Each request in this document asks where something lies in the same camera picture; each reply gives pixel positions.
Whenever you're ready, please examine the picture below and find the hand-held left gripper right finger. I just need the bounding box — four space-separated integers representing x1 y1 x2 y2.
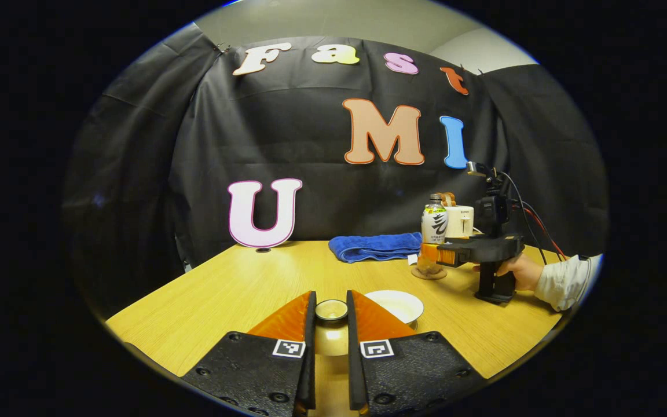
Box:
346 290 488 416

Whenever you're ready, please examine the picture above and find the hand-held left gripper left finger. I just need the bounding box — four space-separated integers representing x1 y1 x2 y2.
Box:
182 291 318 416

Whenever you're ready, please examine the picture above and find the round wooden coaster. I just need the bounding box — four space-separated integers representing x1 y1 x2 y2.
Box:
411 265 448 281

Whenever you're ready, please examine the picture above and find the clear plastic water bottle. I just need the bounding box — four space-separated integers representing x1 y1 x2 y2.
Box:
416 193 448 277

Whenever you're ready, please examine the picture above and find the white teacup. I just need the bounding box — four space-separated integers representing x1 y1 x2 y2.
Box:
364 290 425 325

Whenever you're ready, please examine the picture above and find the white teacup lid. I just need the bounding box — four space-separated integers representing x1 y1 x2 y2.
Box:
313 299 350 356

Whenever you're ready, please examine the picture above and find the white toaster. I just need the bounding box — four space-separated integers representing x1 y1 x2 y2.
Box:
445 205 475 239

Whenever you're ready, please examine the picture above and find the blue folded towel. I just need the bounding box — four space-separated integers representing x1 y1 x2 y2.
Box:
328 232 424 264

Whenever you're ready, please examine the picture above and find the black backdrop cloth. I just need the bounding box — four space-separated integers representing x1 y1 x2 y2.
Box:
63 23 609 316

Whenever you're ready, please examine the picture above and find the black cable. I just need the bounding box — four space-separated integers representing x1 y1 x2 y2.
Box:
499 171 548 264

